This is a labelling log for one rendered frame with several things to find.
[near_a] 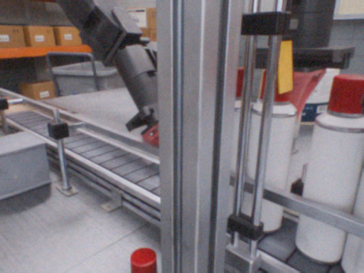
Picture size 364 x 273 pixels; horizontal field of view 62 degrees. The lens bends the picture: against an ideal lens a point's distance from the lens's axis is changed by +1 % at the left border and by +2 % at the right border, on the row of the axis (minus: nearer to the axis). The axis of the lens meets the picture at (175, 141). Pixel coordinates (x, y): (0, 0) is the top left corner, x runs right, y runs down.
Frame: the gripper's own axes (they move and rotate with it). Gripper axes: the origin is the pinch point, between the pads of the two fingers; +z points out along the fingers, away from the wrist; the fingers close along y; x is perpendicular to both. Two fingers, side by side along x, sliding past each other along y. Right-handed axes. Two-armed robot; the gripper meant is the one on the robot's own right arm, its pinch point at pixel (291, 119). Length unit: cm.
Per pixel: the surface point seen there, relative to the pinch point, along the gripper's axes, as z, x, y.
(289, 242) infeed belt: 13.6, 6.9, -4.3
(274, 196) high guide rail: 5.9, 10.6, -3.3
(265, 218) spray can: 11.2, 7.7, -1.3
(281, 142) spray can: 0.9, 7.1, -2.0
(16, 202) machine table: 18.1, 23.9, 39.1
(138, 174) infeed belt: 13.4, 7.6, 23.6
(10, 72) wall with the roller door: 46, -128, 477
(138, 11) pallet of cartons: -33, -231, 301
